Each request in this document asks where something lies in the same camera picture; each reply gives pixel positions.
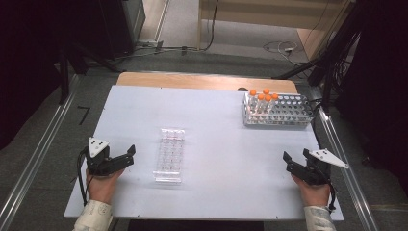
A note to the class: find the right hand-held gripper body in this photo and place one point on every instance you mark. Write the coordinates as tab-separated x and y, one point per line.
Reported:
316	170

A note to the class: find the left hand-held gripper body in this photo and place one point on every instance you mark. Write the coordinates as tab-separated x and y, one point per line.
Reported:
99	162

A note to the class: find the clear plastic tube rack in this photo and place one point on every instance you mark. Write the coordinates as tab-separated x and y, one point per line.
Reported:
170	154

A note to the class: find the metal test tube rack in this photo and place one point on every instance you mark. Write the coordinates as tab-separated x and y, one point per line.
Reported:
285	112

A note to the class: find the person's right hand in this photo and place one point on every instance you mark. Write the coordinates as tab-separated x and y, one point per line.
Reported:
312	194

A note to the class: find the person's left hand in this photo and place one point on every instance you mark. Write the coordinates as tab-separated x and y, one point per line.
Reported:
102	187

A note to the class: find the black upright stand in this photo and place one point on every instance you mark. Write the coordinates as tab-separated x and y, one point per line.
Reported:
64	77

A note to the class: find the grey power strip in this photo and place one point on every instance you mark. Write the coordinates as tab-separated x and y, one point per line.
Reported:
149	44

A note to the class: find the black cabinet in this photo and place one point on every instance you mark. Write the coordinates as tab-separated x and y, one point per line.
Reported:
122	29

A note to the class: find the light wooden furniture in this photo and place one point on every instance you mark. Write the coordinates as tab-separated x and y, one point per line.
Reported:
272	12

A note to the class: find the aluminium floor rail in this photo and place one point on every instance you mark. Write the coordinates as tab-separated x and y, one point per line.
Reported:
346	166
35	154

